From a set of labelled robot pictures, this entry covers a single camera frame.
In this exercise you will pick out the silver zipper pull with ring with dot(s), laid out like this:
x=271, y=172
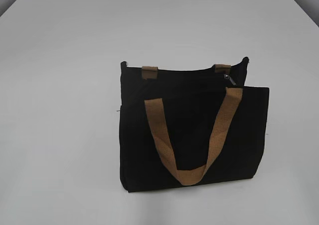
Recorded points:
x=227, y=77

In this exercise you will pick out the black bag with tan handles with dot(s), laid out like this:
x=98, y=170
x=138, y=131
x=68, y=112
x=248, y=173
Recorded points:
x=188, y=128

